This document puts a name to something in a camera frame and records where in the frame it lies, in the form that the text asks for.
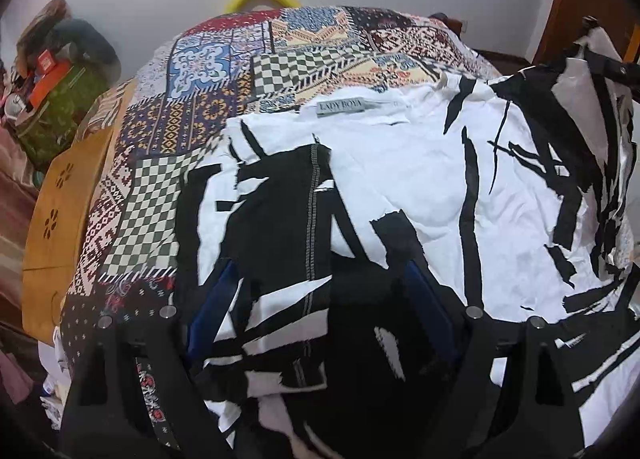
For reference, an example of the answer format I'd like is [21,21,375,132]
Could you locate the green patterned bag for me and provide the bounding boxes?
[14,55,110,166]

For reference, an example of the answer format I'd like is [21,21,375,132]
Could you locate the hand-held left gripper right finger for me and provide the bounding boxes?
[402,259,587,459]

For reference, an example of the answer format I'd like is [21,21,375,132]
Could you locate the patchwork printed bedspread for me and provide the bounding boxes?
[54,6,501,442]

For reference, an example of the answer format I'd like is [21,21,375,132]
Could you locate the orange box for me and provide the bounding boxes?
[29,51,72,108]

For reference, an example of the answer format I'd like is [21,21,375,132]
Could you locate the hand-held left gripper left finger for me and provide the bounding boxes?
[60,259,246,459]

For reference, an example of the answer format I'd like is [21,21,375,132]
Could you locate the pink cloth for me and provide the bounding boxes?
[0,349,32,407]

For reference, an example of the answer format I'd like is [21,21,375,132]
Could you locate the dark teal cloth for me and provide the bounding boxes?
[50,19,122,82]

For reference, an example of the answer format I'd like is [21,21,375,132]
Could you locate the wooden board with flower cutouts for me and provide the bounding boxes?
[22,126,117,346]

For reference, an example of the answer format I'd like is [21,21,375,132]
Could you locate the brown soft bag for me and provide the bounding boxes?
[16,0,70,72]

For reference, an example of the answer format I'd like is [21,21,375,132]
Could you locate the black and white printed shirt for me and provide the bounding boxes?
[172,23,640,459]

